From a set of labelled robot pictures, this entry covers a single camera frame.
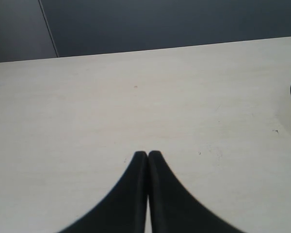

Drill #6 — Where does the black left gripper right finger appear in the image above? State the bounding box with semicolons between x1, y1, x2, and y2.
148;150;241;233

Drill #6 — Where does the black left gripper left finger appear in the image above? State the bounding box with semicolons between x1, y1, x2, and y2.
61;151;148;233

